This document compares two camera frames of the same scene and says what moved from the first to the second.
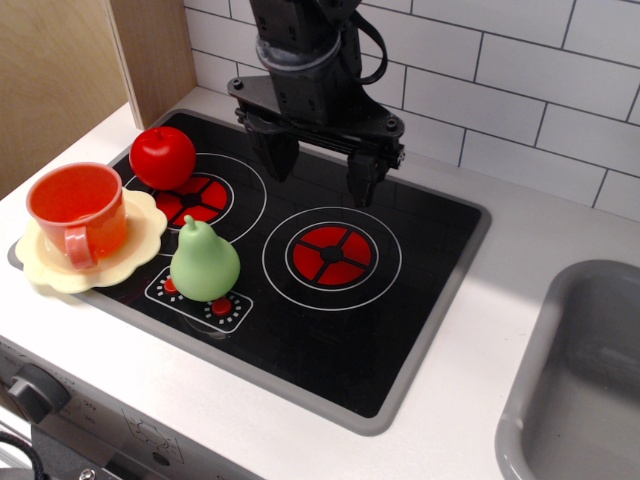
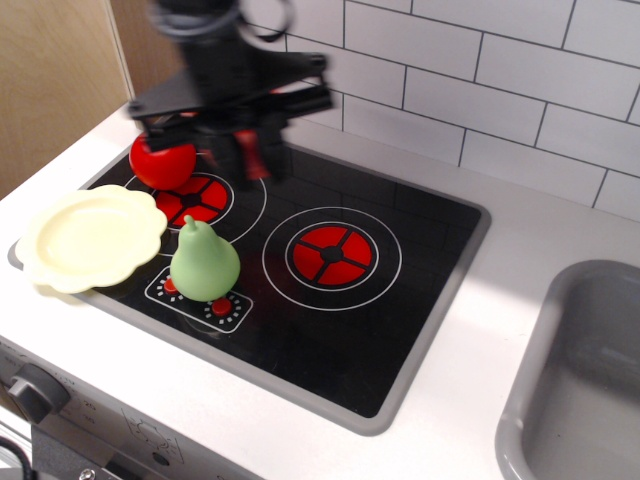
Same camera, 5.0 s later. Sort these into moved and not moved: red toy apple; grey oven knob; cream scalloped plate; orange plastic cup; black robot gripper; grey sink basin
Moved: black robot gripper; orange plastic cup
Not moved: grey sink basin; grey oven knob; red toy apple; cream scalloped plate
